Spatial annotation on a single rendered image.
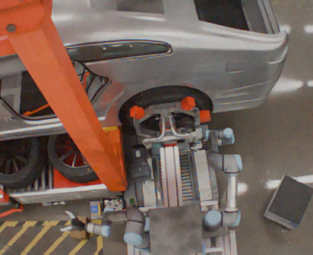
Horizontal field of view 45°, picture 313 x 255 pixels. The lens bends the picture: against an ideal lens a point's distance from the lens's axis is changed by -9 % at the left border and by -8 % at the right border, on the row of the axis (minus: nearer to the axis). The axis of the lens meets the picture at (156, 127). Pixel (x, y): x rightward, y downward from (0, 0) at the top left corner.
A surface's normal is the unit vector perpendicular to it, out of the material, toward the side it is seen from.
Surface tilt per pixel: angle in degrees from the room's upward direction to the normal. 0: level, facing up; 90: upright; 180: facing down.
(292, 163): 0
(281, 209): 0
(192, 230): 0
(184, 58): 78
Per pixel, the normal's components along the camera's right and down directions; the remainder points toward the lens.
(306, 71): -0.09, -0.42
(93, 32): 0.05, 0.14
